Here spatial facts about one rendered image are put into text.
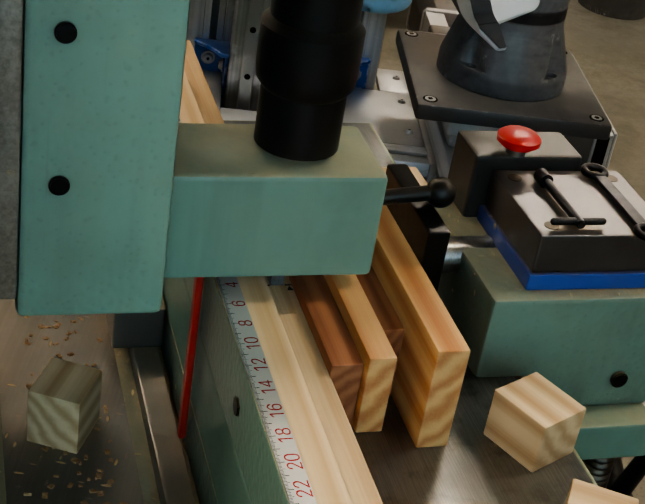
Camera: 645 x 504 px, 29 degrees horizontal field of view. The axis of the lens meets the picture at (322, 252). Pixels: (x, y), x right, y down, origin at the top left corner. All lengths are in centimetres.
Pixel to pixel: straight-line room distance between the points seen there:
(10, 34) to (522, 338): 38
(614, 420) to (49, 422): 38
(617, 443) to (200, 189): 34
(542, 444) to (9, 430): 36
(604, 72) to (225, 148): 324
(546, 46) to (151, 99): 86
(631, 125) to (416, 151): 216
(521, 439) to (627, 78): 323
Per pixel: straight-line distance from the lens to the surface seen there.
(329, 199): 74
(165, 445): 85
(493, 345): 81
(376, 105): 159
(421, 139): 152
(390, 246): 80
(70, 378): 86
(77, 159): 65
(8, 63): 62
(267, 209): 73
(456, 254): 83
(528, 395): 76
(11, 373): 93
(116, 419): 90
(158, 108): 65
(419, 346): 74
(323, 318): 76
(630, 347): 86
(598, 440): 87
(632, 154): 344
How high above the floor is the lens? 137
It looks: 31 degrees down
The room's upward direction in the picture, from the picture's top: 10 degrees clockwise
